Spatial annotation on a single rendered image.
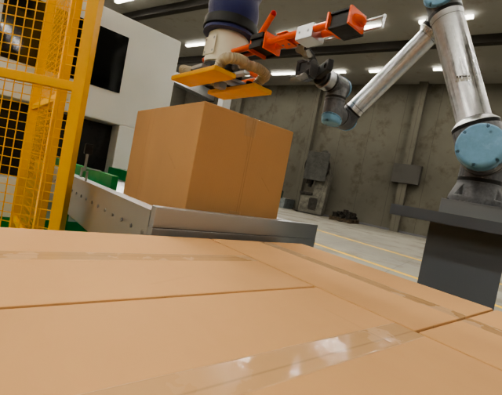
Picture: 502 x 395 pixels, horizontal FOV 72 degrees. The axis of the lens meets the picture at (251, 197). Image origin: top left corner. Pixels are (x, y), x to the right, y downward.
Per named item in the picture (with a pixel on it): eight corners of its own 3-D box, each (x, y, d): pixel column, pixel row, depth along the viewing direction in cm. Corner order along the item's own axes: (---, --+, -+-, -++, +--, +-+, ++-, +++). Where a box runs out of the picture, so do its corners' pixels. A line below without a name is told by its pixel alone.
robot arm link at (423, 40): (450, 5, 148) (334, 122, 175) (446, -11, 138) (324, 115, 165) (471, 19, 143) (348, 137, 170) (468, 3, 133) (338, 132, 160)
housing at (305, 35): (293, 40, 110) (296, 26, 109) (307, 48, 114) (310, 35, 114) (310, 35, 104) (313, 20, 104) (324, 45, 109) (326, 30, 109)
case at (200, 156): (121, 197, 155) (137, 110, 154) (198, 207, 180) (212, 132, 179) (181, 226, 108) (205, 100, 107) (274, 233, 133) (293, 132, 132)
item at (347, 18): (324, 29, 99) (327, 12, 99) (339, 39, 104) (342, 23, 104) (348, 22, 93) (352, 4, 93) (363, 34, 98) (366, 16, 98)
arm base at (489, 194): (444, 201, 148) (449, 178, 147) (496, 210, 140) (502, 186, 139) (449, 198, 130) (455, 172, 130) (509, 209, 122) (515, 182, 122)
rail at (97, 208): (30, 182, 274) (34, 159, 273) (38, 183, 278) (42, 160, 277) (137, 276, 97) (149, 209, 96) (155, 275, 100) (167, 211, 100)
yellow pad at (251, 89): (206, 93, 161) (209, 83, 160) (223, 100, 167) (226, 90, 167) (253, 87, 135) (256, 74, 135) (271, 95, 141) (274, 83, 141)
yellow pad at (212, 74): (170, 79, 148) (172, 68, 148) (190, 87, 155) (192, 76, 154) (213, 69, 122) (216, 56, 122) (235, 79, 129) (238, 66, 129)
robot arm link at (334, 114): (346, 128, 158) (351, 102, 158) (336, 121, 149) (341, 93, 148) (327, 128, 164) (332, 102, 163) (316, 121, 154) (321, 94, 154)
